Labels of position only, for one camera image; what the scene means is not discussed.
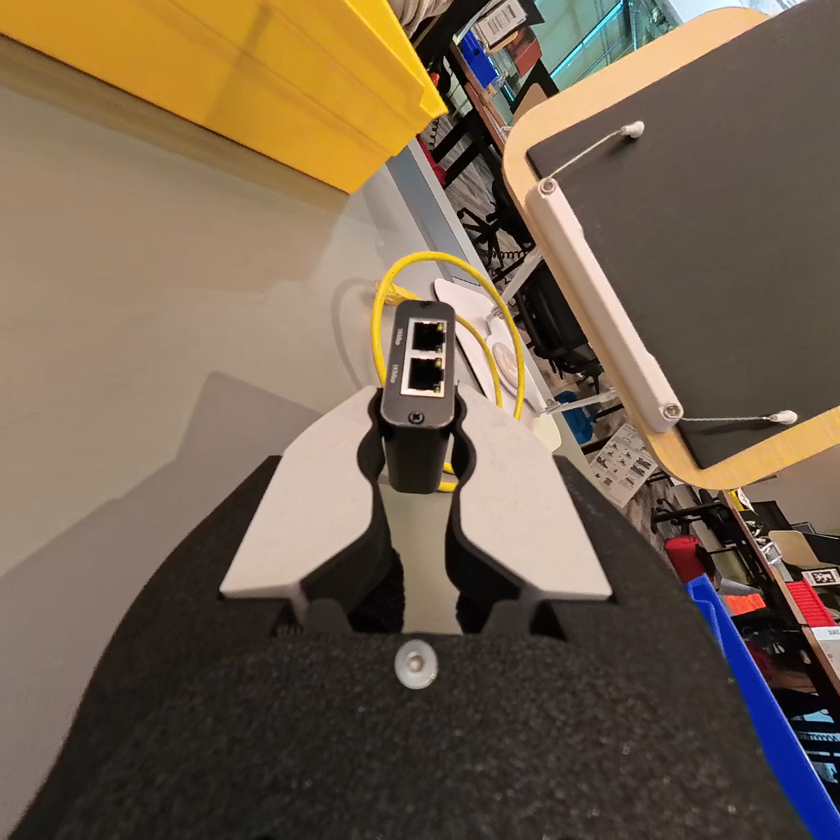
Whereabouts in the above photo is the blue box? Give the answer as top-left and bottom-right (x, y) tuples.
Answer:
(554, 390), (613, 445)

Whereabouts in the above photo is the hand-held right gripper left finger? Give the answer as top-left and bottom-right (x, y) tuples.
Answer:
(220, 386), (403, 603)

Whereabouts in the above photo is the blue plastic bin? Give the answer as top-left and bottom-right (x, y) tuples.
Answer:
(686, 574), (840, 840)

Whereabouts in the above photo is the black ethernet port adapter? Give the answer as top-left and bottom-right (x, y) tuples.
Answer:
(381, 300), (459, 494)

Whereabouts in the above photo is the red bag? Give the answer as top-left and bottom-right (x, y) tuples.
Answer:
(664, 535), (704, 585)

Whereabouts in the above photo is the printed paper leaflet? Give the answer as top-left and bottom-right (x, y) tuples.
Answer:
(589, 423), (659, 508)

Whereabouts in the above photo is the yellow plastic bin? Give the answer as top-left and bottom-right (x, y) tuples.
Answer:
(0, 0), (449, 194)

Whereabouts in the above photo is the yellow ethernet cable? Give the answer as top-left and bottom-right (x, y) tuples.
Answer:
(371, 251), (526, 493)

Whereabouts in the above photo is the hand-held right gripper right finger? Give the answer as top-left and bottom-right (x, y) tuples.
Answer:
(448, 386), (615, 603)

